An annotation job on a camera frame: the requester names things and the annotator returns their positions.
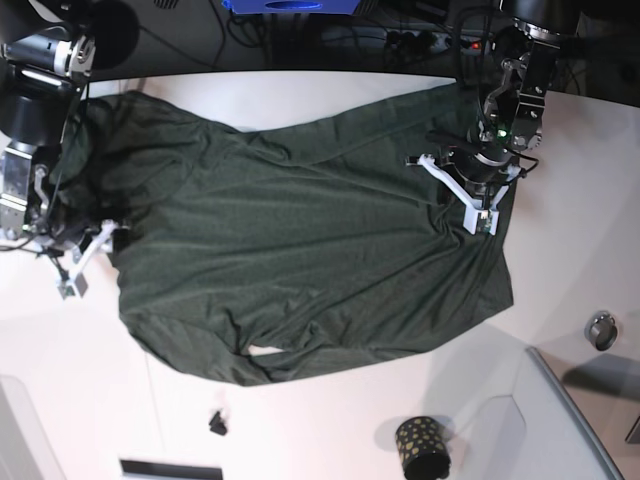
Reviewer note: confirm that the dark green t-shirt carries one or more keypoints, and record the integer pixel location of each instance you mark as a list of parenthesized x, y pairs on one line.
[(263, 257)]

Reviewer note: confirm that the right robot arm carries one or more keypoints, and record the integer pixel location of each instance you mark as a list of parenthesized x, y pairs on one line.
[(49, 51)]

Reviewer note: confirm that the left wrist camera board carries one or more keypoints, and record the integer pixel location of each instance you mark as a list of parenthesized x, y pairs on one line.
[(478, 221)]

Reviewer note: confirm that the white rectangular table slot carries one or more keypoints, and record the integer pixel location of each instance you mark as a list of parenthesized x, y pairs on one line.
[(138, 469)]

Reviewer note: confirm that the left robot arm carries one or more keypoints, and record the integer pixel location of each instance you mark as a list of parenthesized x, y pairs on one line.
[(520, 48)]

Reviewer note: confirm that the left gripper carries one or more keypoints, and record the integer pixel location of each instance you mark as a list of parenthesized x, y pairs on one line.
[(472, 177)]

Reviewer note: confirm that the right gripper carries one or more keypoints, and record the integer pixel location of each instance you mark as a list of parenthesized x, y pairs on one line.
[(70, 249)]

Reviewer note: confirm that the blue plastic box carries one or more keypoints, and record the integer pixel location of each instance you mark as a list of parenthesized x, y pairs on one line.
[(247, 7)]

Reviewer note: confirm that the black round stool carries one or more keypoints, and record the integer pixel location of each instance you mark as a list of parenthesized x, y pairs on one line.
[(116, 28)]

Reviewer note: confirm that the small black plastic clip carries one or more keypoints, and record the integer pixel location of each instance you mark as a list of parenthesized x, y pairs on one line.
[(217, 424)]

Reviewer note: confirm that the black cup with gold dots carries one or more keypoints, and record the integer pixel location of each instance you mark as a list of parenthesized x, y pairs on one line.
[(422, 449)]

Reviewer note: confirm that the round metal table grommet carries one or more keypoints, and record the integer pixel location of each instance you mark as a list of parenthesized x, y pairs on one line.
[(601, 330)]

